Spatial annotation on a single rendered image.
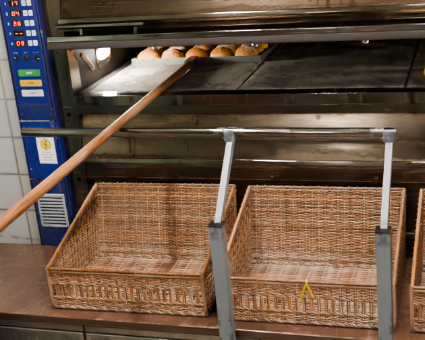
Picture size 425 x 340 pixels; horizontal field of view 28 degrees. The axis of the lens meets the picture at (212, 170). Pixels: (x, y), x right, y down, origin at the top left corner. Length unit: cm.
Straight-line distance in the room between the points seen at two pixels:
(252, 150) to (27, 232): 103
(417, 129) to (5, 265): 160
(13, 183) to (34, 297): 57
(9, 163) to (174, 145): 70
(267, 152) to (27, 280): 99
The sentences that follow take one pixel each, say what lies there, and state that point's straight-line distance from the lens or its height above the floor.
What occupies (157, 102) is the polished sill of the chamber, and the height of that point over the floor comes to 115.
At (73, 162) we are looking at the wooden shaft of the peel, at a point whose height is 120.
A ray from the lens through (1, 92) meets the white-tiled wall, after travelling 332.
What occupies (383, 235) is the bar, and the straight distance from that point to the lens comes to 236.
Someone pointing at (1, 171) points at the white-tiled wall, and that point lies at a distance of 343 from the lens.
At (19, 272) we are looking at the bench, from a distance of 325.
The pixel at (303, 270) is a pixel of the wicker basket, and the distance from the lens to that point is 297.
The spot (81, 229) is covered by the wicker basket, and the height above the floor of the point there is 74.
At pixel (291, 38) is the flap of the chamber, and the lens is 270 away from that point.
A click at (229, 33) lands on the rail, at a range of 275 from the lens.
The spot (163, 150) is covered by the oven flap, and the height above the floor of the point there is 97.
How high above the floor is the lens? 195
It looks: 20 degrees down
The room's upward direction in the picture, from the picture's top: 6 degrees counter-clockwise
